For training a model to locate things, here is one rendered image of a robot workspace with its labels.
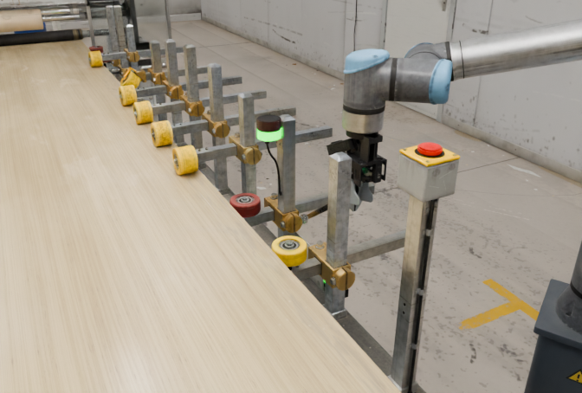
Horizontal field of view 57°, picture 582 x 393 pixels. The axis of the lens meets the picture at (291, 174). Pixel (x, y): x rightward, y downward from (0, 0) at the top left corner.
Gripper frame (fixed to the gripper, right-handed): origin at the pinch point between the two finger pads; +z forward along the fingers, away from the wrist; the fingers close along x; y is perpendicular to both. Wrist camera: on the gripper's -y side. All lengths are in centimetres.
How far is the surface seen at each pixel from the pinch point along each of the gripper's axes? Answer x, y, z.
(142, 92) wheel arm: -20, -121, 0
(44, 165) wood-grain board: -62, -73, 5
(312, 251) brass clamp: -10.5, -0.7, 10.4
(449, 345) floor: 71, -26, 95
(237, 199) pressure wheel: -19.8, -24.1, 4.8
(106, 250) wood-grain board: -55, -16, 5
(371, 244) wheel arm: 4.8, 2.5, 11.2
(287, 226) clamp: -9.9, -14.4, 10.6
